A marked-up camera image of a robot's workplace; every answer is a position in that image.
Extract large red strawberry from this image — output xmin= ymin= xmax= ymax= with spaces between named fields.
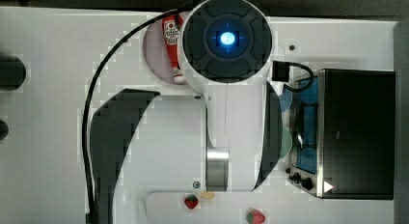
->
xmin=246 ymin=209 xmax=265 ymax=224

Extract blue cup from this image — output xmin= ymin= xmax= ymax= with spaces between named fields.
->
xmin=279 ymin=89 xmax=292 ymax=112

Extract green cup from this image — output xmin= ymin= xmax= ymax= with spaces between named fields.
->
xmin=280 ymin=126 xmax=292 ymax=158

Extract grey round plate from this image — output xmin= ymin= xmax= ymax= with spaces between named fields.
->
xmin=143 ymin=14 xmax=186 ymax=85

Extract yellow banana bunch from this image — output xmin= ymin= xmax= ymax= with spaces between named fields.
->
xmin=200 ymin=191 xmax=215 ymax=200

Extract red ketchup bottle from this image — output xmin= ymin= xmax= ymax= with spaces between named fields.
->
xmin=161 ymin=14 xmax=184 ymax=84

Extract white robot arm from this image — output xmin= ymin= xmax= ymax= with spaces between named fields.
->
xmin=89 ymin=0 xmax=282 ymax=224

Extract black toaster oven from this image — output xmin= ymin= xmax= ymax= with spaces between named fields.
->
xmin=286 ymin=69 xmax=395 ymax=200

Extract small red strawberry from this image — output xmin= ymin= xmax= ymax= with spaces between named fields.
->
xmin=184 ymin=194 xmax=199 ymax=210

